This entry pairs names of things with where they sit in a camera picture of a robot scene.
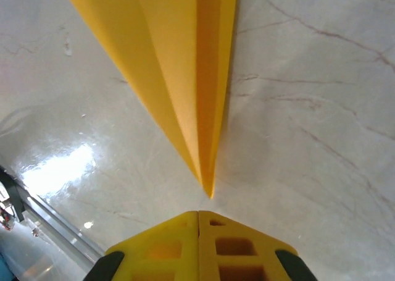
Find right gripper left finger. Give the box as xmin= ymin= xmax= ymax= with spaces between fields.
xmin=88 ymin=211 xmax=199 ymax=281

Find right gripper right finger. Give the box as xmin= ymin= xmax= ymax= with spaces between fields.
xmin=198 ymin=211 xmax=318 ymax=281

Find wide aluminium base rail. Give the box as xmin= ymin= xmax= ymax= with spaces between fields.
xmin=18 ymin=185 xmax=107 ymax=263

